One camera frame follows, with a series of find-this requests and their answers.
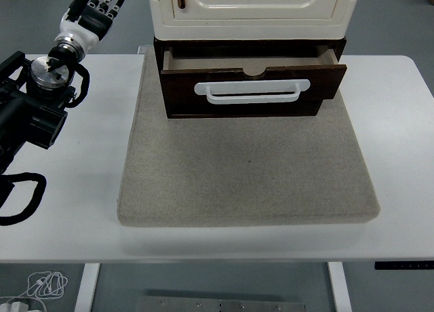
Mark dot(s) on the dark wooden drawer housing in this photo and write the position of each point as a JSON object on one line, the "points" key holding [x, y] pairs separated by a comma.
{"points": [[157, 54]]}

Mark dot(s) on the cream cabinet body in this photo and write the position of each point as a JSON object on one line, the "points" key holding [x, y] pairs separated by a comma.
{"points": [[251, 30]]}

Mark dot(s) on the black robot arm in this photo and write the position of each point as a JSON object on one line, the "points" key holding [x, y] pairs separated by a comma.
{"points": [[34, 118]]}

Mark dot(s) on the dark wooden drawer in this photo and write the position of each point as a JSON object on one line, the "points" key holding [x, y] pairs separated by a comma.
{"points": [[183, 101]]}

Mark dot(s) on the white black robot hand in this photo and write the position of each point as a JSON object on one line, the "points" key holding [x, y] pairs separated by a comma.
{"points": [[76, 28]]}

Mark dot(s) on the beige fabric mat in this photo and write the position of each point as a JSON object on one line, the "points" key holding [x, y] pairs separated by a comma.
{"points": [[247, 179]]}

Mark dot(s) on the black table control panel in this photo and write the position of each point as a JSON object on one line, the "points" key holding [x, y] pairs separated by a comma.
{"points": [[403, 265]]}

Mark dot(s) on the white table leg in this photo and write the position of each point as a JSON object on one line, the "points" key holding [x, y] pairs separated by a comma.
{"points": [[86, 288], [340, 288]]}

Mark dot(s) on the white power adapter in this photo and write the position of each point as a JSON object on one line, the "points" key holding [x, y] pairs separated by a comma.
{"points": [[17, 307]]}

